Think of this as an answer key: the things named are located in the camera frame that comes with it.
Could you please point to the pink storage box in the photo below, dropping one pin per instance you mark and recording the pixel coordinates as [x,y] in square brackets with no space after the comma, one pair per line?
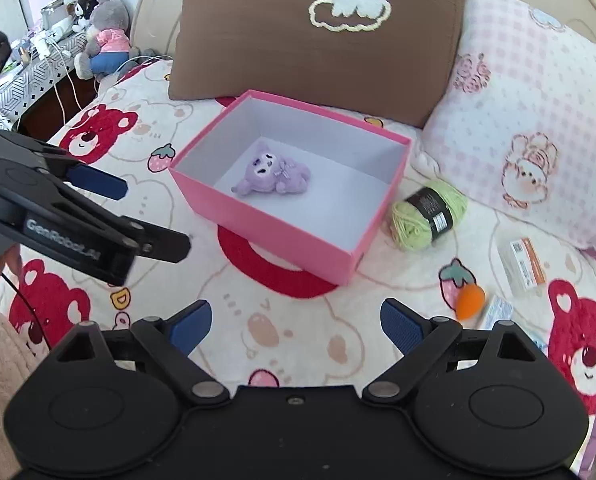
[355,170]

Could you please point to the clear box orange label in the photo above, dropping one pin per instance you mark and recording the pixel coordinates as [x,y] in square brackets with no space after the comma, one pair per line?
[522,266]

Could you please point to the orange makeup sponge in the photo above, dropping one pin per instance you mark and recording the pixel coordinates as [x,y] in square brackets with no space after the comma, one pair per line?
[469,302]

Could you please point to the pink checkered pillow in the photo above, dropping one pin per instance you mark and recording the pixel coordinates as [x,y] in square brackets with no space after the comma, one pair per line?
[516,128]

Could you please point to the brown cloud pillow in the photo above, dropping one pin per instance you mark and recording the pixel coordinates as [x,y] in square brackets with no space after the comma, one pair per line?
[389,58]

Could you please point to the grey plush rabbit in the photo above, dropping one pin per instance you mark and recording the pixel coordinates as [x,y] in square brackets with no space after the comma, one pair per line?
[108,46]

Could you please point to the blue wet wipes pack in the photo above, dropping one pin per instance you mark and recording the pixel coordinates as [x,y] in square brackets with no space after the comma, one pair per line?
[540,342]

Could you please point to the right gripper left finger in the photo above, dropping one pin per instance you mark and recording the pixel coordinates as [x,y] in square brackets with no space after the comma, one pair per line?
[168,343]

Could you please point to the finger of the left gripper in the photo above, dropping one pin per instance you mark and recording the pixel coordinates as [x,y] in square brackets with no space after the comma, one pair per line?
[157,242]
[97,181]

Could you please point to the green yarn ball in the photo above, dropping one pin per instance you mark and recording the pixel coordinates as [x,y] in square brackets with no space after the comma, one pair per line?
[429,213]

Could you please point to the white blue medicine box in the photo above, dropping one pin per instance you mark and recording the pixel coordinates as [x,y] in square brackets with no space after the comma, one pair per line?
[497,309]

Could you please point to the patterned bedside table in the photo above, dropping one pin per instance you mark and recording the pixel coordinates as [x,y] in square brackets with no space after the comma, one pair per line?
[39,98]

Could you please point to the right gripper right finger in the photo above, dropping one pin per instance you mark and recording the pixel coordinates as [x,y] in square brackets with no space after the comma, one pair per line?
[422,342]

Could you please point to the purple plush toy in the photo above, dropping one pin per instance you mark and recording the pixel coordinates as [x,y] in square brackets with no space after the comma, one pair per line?
[270,172]

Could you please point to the black white plush toy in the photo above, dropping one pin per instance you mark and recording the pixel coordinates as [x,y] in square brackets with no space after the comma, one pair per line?
[82,10]

